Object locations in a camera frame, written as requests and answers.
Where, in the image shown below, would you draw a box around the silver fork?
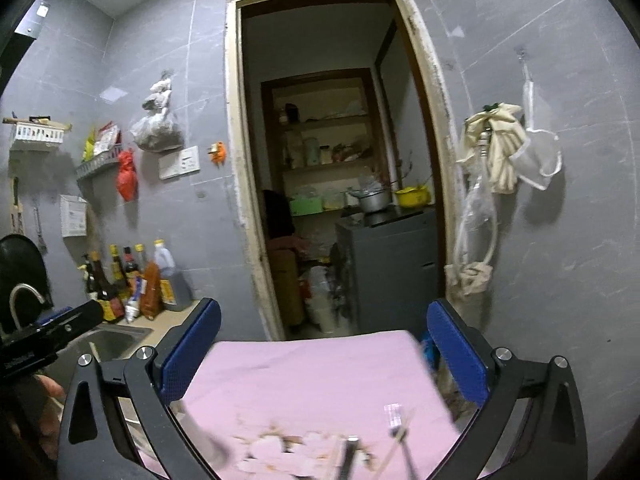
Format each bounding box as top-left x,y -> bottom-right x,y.
383,402 -> 420,480

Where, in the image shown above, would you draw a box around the hanging metal utensil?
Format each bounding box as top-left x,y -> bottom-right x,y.
32,207 -> 49,256

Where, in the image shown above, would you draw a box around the dark soy sauce bottle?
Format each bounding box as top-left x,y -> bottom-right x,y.
91,251 -> 126,325

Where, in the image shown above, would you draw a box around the hanging cream rubber gloves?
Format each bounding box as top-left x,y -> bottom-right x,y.
457,102 -> 529,195

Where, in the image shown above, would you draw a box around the white plastic sack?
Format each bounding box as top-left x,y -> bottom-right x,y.
299,264 -> 336,327

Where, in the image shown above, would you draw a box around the white plastic wall basket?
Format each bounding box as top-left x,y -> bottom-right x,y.
2,117 -> 74,154

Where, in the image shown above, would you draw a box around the wooden shelf unit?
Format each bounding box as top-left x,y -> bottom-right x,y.
260,67 -> 397,212

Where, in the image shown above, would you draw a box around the orange sauce bottle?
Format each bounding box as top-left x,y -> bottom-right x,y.
139,261 -> 164,320

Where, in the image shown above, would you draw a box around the beige kitchen counter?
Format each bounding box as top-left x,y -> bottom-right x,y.
112,297 -> 209,428

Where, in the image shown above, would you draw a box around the black wok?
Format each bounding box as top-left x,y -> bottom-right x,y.
0,233 -> 54,337

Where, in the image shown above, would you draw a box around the black range hood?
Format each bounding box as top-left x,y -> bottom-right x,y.
0,0 -> 52,96

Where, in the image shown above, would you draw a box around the blue plastic item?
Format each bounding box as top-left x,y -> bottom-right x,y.
419,334 -> 441,369

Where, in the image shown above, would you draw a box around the white wall packet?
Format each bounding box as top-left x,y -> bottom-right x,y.
59,194 -> 89,239

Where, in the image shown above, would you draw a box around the large cooking oil jug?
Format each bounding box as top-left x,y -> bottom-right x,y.
152,238 -> 194,313

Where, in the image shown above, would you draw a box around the person's left hand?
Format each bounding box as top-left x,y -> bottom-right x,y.
30,374 -> 67,458

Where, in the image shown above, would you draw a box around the white wall switch socket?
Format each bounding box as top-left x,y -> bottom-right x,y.
158,145 -> 201,181

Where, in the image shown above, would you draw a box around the metal wall rack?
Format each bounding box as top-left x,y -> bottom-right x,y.
75,147 -> 124,181

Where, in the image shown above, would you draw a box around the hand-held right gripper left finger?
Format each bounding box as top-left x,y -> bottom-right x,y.
57,297 -> 223,480

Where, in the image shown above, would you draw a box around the worn cream door frame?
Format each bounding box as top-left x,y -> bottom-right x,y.
223,0 -> 467,344

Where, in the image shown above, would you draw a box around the metal cooking pot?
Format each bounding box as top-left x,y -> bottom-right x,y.
349,187 -> 391,213

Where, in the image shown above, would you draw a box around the wooden chopstick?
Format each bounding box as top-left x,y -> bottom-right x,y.
381,409 -> 416,480

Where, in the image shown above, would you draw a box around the dark pump-top sauce bottle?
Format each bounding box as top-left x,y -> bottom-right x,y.
81,252 -> 102,303

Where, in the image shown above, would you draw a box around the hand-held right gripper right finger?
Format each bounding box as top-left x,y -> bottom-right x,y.
425,297 -> 589,480

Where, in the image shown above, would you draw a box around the red plastic bag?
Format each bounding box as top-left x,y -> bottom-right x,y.
116,148 -> 140,203

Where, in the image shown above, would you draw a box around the grey cabinet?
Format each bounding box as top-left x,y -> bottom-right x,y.
333,207 -> 446,337

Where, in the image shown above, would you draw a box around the stainless steel sink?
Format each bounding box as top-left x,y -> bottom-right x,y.
54,324 -> 154,392

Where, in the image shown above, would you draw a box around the red seasoning packets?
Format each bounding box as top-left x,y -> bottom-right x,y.
94,122 -> 123,154

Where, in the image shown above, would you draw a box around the blue and white tube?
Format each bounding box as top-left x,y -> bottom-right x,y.
124,279 -> 149,324

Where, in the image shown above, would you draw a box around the clear hanging plastic bag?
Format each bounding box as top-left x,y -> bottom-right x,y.
129,70 -> 185,153

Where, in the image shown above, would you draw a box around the green box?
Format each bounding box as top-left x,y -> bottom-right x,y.
289,194 -> 326,217

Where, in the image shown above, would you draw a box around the dark red-capped bottle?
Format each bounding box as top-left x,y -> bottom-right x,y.
122,246 -> 141,287

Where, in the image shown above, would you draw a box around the hanging wooden spatula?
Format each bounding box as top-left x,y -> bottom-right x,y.
10,177 -> 25,234

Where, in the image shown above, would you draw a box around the chrome faucet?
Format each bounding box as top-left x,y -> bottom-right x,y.
8,283 -> 54,334

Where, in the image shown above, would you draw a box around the yellow-capped sauce bottle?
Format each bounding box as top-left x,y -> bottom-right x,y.
108,244 -> 132,307

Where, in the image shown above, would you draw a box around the pink floral cloth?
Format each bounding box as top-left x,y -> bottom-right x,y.
121,329 -> 464,480

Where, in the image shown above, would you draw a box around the yellow bowl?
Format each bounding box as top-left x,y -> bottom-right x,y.
394,184 -> 432,209

